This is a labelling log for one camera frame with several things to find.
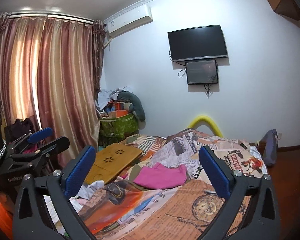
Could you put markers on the newspaper print bed cover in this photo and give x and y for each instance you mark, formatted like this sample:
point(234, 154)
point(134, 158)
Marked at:
point(166, 194)

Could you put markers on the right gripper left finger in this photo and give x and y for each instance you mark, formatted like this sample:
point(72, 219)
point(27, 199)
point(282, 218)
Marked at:
point(32, 219)

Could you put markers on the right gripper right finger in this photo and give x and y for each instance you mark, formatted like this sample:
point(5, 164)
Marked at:
point(261, 219)

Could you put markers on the bamboo lap desk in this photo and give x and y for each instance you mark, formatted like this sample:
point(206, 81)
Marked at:
point(110, 161)

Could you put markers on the olive green shorts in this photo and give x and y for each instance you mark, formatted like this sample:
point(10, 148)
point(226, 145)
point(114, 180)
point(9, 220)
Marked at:
point(134, 173)

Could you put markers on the green fabric storage bin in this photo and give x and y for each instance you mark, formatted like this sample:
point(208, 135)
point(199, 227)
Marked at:
point(117, 129)

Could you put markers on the pink pants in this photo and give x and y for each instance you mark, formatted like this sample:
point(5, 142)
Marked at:
point(160, 177)

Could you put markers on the small black wall monitor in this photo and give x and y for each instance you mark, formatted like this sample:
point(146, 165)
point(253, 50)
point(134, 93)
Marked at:
point(202, 72)

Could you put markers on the black wall television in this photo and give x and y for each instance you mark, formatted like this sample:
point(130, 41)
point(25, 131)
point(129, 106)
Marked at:
point(206, 42)

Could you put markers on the grey blue backpack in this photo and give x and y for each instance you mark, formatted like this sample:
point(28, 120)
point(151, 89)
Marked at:
point(271, 141)

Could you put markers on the white air conditioner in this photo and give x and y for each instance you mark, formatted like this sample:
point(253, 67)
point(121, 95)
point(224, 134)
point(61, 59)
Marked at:
point(130, 20)

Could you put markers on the pink striped curtain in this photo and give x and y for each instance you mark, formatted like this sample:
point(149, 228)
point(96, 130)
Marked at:
point(50, 71)

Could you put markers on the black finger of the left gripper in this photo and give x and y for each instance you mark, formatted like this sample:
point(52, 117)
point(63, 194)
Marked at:
point(52, 149)
point(40, 135)

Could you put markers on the yellow curved foam headrest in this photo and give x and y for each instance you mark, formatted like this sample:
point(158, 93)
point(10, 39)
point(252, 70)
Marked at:
point(207, 121)

